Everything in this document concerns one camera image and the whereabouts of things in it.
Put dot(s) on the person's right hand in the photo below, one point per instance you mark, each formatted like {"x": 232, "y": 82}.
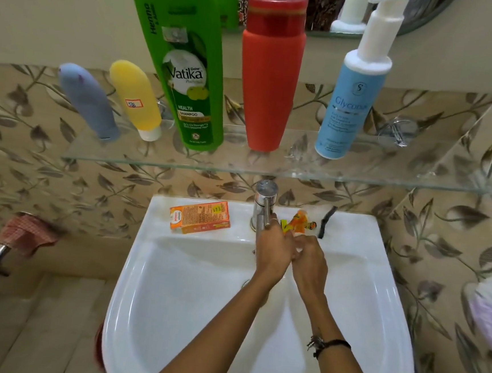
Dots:
{"x": 309, "y": 267}

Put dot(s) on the person's left hand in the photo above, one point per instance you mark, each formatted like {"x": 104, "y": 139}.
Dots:
{"x": 272, "y": 251}

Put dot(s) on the orange clear plastic packet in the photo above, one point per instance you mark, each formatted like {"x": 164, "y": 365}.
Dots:
{"x": 298, "y": 224}

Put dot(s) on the orange soap box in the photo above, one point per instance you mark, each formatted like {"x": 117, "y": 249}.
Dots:
{"x": 200, "y": 216}

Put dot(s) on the white wash basin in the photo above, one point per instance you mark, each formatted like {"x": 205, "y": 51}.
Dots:
{"x": 176, "y": 298}

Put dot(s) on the red shampoo bottle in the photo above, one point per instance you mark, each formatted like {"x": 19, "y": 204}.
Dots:
{"x": 269, "y": 87}

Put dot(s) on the blue white pump bottle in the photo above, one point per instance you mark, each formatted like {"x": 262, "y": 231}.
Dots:
{"x": 351, "y": 107}

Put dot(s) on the yellow squeeze tube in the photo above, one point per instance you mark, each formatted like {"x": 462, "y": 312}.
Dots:
{"x": 136, "y": 93}

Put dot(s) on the green shampoo pump bottle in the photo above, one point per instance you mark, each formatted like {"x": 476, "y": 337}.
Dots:
{"x": 184, "y": 58}

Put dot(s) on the grey-blue squeeze tube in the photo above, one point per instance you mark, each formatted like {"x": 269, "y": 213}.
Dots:
{"x": 90, "y": 102}

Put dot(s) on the person's right forearm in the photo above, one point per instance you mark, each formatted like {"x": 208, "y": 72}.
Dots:
{"x": 334, "y": 355}

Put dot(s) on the person's left forearm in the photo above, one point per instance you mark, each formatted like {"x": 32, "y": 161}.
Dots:
{"x": 215, "y": 344}

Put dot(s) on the chrome basin tap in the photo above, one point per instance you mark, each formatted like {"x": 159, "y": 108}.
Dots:
{"x": 265, "y": 203}

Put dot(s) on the pink checked cloth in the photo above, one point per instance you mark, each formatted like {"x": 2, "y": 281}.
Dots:
{"x": 27, "y": 234}

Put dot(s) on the glass wall shelf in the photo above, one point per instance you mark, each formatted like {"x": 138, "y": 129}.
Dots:
{"x": 274, "y": 163}

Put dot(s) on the chrome shelf bracket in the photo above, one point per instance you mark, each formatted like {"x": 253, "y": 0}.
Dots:
{"x": 166, "y": 115}
{"x": 399, "y": 131}

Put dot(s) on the rounded wall mirror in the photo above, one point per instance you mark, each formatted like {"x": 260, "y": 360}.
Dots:
{"x": 322, "y": 6}

